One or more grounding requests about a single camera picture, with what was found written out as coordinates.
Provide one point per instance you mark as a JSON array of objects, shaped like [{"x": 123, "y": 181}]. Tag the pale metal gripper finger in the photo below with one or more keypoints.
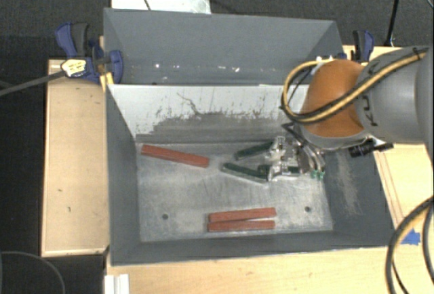
[
  {"x": 283, "y": 171},
  {"x": 278, "y": 148}
]

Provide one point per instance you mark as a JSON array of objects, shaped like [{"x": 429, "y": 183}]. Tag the dark green flat block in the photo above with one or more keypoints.
[
  {"x": 252, "y": 149},
  {"x": 242, "y": 172}
]

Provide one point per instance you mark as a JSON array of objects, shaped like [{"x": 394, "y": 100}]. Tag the red-brown flat block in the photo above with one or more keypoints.
[
  {"x": 242, "y": 214},
  {"x": 174, "y": 156},
  {"x": 240, "y": 226}
]

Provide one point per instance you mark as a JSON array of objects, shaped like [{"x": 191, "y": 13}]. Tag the grey metal bin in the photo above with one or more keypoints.
[{"x": 217, "y": 48}]

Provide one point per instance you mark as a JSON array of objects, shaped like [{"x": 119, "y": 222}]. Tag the pale wood flat board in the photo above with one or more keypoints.
[{"x": 76, "y": 157}]

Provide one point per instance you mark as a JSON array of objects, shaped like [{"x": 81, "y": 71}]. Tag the black cylinder on white bracket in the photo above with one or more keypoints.
[{"x": 363, "y": 150}]

